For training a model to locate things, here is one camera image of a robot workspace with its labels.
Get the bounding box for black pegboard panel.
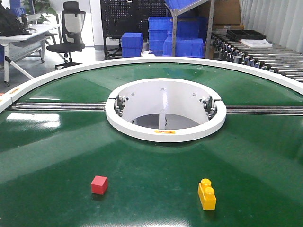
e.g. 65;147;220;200
100;0;167;39

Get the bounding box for black tray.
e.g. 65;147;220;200
227;29;266;40

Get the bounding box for white inner hub ring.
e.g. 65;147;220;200
105;78;227;143

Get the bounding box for grey metal shelf frame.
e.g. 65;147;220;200
165;0;215;56

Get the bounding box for red cube block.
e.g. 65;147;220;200
91;175;108;195

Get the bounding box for blue crate stack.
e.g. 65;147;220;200
121;33;143;58
148;17;171;51

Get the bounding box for blue crate stack middle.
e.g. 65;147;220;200
148;17;171;51

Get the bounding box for black mesh office chair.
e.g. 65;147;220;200
46;1;86;70

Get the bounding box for white flat tray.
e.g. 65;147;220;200
240;39;273;48

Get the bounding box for steel roller conveyor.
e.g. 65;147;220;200
212;29;303;82

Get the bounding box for right steel rail rods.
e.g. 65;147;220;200
226;105;303;116

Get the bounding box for white outer conveyor rim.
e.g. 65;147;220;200
0;57;303;110

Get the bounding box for white office desk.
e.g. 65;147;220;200
0;24;60;87

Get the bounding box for left steel rail rods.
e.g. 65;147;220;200
11;102;106;111

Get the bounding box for blue crate stack left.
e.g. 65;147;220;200
121;33;143;58

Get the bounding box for yellow studded toy brick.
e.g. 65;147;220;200
197;178;216;210

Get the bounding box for steel rail rods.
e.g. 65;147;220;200
226;105;303;116
11;102;106;111

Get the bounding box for blue crate low right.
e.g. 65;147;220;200
162;37;205;58

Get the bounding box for black backpack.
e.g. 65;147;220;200
0;4;24;37

